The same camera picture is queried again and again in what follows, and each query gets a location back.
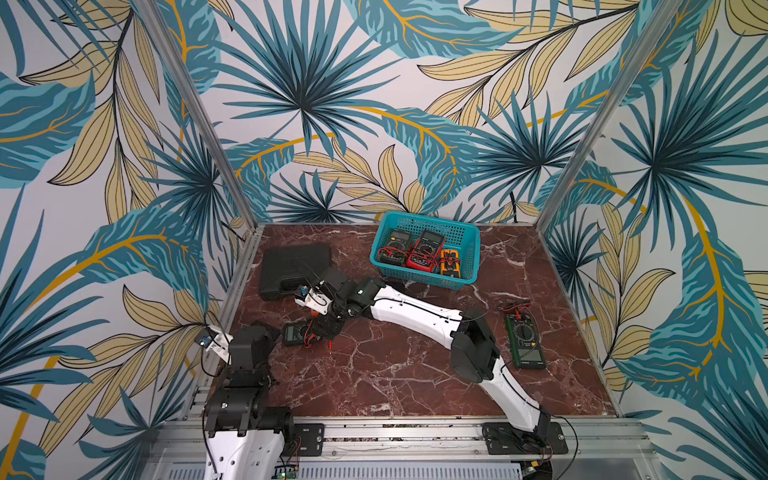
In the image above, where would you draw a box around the red Aneng multimeter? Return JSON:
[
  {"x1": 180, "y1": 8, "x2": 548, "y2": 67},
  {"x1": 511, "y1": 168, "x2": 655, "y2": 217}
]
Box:
[{"x1": 406, "y1": 230, "x2": 445, "y2": 272}]

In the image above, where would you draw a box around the yellow multimeter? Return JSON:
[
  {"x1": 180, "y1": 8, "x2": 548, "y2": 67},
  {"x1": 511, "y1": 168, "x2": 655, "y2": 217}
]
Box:
[{"x1": 439, "y1": 249, "x2": 461, "y2": 278}]

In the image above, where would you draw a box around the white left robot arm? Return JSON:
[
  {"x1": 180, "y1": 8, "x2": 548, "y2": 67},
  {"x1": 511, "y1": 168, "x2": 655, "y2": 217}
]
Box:
[{"x1": 202, "y1": 322, "x2": 295, "y2": 479}]

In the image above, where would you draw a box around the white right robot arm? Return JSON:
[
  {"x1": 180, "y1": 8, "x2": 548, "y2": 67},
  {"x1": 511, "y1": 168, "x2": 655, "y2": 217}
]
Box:
[{"x1": 294, "y1": 267, "x2": 551, "y2": 437}]

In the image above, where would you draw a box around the teal plastic basket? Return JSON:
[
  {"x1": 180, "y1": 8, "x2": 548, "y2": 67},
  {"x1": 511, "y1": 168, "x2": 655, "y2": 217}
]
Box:
[{"x1": 369, "y1": 211, "x2": 481, "y2": 290}]

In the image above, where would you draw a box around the black plastic tool case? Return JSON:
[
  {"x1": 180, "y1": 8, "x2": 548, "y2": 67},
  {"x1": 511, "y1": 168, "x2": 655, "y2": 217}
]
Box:
[{"x1": 259, "y1": 243, "x2": 332, "y2": 301}]

